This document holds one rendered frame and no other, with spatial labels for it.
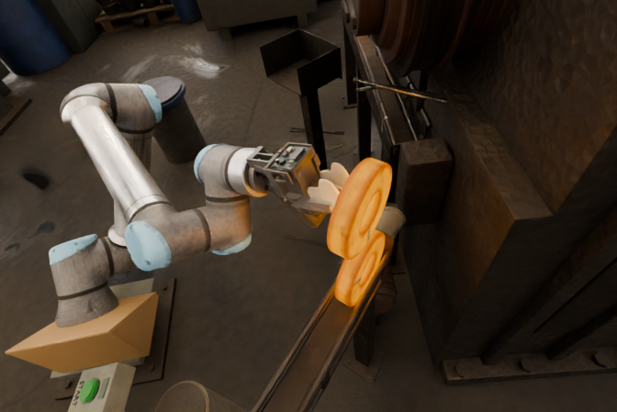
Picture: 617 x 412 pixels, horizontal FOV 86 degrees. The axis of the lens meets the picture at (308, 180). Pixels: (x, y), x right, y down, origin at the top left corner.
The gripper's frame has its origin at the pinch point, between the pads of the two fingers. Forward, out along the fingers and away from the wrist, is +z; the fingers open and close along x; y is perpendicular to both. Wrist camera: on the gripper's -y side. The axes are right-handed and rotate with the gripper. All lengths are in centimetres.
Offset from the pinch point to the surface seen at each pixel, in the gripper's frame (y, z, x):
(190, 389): -32, -34, -35
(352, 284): -16.7, -3.8, -5.8
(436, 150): -13.1, -0.1, 28.4
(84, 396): -20, -44, -47
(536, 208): -11.4, 20.1, 14.4
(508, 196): -10.2, 16.2, 14.9
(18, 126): -7, -314, 11
